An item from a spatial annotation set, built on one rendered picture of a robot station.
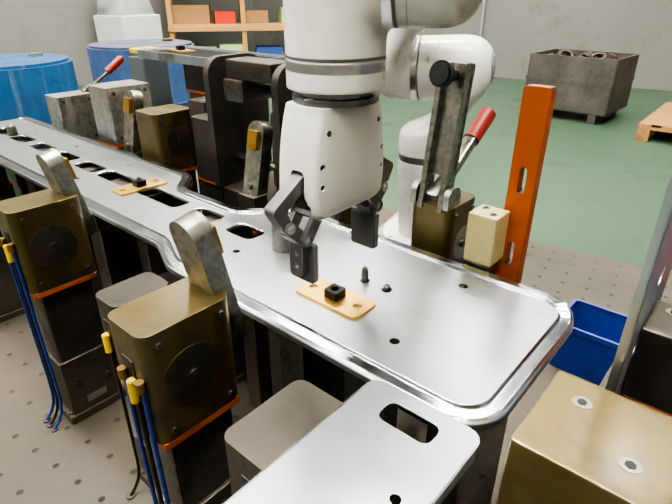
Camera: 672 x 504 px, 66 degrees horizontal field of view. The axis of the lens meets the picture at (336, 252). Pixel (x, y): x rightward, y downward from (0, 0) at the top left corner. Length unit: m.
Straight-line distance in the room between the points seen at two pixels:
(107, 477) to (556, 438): 0.62
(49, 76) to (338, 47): 2.51
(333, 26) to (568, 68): 5.98
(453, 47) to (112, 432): 0.86
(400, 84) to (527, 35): 8.31
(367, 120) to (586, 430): 0.29
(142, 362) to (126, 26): 8.27
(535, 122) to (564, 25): 8.63
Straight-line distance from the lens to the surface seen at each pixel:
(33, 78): 2.82
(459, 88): 0.62
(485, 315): 0.53
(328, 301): 0.53
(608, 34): 9.13
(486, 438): 0.58
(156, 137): 1.06
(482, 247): 0.60
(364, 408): 0.41
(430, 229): 0.66
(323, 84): 0.42
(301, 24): 0.42
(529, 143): 0.60
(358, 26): 0.42
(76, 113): 1.46
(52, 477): 0.85
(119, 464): 0.83
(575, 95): 6.35
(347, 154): 0.45
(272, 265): 0.61
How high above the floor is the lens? 1.29
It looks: 27 degrees down
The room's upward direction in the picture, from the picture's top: straight up
